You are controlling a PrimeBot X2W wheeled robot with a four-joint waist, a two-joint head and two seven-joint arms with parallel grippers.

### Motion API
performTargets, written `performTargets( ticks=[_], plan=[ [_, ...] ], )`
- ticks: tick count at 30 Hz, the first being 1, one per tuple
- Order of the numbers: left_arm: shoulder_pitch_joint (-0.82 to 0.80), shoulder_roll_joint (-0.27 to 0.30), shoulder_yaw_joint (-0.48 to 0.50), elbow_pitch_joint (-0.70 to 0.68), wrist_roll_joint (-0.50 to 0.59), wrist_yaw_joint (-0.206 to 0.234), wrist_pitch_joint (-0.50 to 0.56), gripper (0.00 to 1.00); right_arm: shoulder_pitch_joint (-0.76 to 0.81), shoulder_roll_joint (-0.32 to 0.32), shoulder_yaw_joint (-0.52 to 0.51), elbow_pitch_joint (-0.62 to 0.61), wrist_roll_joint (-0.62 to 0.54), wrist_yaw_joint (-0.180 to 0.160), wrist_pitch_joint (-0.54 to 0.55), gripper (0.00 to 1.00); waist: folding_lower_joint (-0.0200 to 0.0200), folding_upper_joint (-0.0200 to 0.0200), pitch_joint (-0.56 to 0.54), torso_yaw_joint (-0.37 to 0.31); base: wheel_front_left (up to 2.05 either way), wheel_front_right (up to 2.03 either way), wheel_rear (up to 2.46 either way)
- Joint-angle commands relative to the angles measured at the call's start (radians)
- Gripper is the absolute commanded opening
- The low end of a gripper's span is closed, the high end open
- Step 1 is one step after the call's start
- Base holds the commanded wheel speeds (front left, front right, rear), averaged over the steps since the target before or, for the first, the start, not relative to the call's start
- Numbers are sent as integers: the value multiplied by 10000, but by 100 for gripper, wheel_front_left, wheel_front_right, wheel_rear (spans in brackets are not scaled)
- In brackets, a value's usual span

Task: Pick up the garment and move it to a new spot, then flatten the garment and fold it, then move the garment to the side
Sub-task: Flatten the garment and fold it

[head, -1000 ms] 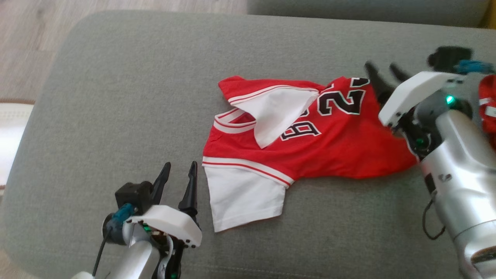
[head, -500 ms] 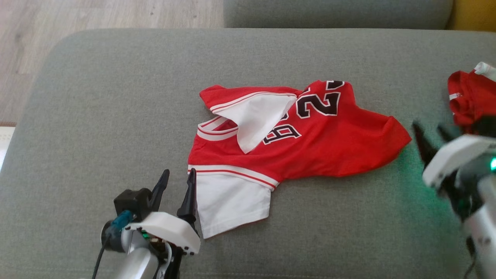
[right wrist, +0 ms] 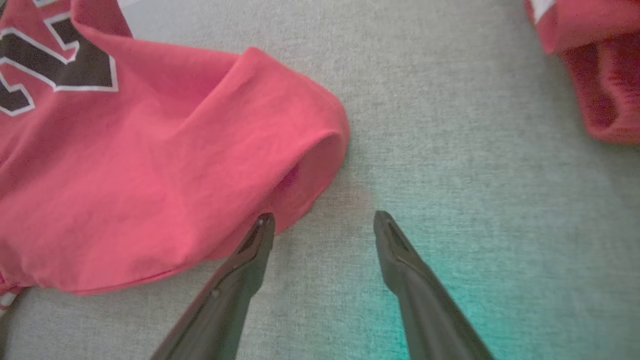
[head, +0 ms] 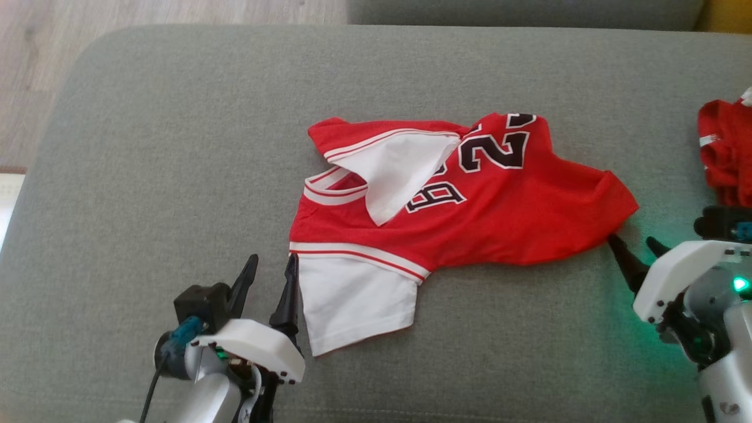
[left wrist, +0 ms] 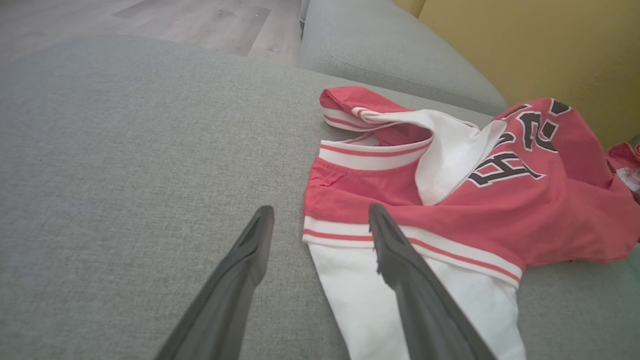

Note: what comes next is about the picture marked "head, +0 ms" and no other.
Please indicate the red white basketball jersey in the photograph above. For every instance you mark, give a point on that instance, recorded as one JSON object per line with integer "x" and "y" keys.
{"x": 517, "y": 211}

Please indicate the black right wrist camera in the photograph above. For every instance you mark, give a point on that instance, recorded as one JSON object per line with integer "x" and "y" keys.
{"x": 719, "y": 223}

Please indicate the grey sofa seat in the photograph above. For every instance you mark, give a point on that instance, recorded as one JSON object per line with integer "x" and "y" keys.
{"x": 176, "y": 176}

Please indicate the yellow and grey sofa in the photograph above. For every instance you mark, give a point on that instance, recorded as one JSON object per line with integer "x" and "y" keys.
{"x": 529, "y": 12}

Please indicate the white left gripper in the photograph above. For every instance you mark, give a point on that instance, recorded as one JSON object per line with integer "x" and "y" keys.
{"x": 258, "y": 346}

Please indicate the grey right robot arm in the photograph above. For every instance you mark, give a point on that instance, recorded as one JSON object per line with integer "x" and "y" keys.
{"x": 728, "y": 376}

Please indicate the red shorts with white trim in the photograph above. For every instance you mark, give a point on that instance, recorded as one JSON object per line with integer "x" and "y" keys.
{"x": 728, "y": 158}

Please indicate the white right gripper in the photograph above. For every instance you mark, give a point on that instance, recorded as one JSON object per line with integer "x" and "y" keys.
{"x": 675, "y": 273}

